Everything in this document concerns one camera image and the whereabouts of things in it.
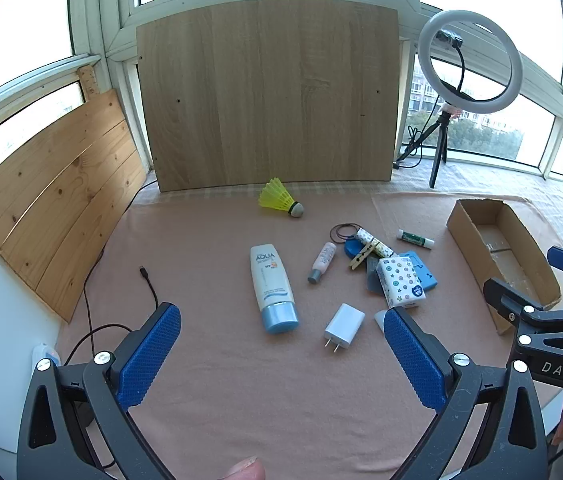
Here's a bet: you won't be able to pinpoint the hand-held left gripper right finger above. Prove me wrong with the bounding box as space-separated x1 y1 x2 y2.
383 306 547 480

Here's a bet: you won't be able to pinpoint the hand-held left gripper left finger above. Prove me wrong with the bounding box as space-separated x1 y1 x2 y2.
16 302 182 480

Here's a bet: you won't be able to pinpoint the white charger plug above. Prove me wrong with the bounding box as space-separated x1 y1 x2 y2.
322 302 366 353

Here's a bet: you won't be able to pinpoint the patterned tissue pack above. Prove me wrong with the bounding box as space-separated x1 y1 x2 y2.
376 256 428 309

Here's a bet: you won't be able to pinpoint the blue phone stand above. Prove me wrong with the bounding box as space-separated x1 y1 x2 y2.
399 251 438 292

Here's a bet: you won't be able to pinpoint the grey card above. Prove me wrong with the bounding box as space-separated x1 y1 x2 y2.
364 258 387 295

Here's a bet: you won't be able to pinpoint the cardboard box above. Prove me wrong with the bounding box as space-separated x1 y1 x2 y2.
446 198 562 336

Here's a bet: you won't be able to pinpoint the wooden clothespin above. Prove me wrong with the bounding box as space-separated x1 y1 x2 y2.
348 240 381 271

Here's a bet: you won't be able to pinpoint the patterned white tube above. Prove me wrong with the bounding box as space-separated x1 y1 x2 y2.
355 228 395 257

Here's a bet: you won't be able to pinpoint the green white glue stick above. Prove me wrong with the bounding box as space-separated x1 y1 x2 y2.
395 228 435 251

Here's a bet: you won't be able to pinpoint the small white pink bottle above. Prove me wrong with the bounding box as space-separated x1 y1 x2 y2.
307 242 337 285

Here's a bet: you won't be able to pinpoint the white blue sunscreen tube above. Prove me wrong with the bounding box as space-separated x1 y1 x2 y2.
250 243 300 334

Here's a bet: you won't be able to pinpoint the black hair tie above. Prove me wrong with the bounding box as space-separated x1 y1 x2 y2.
330 223 362 243

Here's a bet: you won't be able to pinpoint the person's left hand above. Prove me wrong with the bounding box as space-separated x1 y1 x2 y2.
226 455 266 480

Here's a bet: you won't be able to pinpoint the white power strip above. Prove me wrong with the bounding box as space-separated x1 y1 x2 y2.
32 342 61 368

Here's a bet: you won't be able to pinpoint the apartment buildings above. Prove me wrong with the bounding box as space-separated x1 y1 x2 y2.
409 70 525 136

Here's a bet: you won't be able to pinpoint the black tripod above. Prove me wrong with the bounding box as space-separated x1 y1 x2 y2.
401 107 462 190

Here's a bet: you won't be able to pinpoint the pine slat board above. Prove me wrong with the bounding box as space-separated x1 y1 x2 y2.
0 89 148 323

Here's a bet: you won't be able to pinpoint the yellow shuttlecock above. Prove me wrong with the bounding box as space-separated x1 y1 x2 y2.
259 176 307 219

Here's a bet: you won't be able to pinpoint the large light oak board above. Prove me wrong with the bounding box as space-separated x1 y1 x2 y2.
136 0 399 193

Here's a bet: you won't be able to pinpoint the black USB cable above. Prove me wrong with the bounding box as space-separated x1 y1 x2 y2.
139 266 162 318

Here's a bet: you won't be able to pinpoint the black power cable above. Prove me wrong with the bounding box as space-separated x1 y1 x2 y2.
62 180 160 366

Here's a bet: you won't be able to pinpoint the black ring light cable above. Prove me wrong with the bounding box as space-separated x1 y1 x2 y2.
392 127 429 170

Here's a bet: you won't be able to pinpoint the white ring light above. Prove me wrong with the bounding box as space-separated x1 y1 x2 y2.
417 9 519 115

